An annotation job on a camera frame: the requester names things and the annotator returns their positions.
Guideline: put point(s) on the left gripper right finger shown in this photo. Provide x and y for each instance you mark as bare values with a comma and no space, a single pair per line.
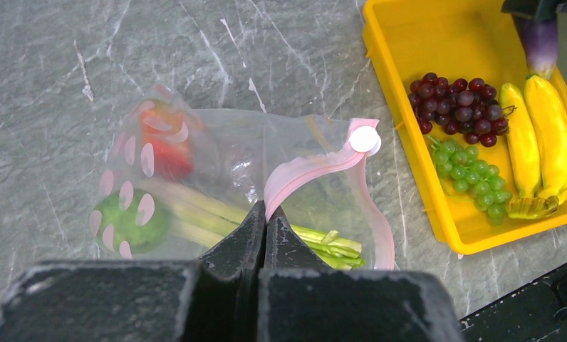
317,303

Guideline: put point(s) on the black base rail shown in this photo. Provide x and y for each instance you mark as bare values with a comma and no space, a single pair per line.
536,311

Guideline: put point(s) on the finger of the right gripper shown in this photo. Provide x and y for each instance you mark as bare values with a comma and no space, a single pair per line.
535,10

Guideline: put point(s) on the yellow plastic tray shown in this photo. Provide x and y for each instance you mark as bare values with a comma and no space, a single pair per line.
454,39

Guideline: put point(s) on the celery stalk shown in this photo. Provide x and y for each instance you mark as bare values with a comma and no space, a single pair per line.
206,221

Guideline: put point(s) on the dark red grape bunch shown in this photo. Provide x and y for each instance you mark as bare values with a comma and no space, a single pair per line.
472,108

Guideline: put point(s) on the green custard apple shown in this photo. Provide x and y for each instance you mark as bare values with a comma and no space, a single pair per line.
129,224

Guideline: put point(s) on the orange red fruit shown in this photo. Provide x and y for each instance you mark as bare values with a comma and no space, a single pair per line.
168,129

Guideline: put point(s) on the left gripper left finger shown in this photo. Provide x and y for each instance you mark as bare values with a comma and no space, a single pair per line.
211,298

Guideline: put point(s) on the green grape bunch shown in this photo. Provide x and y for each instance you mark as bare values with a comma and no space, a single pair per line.
464,175

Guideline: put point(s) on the yellow banana bunch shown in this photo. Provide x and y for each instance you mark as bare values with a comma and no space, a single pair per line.
537,145

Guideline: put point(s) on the clear zip top bag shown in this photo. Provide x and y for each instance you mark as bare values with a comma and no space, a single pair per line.
311,167

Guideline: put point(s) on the purple eggplant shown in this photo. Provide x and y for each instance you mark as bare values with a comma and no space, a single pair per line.
539,40

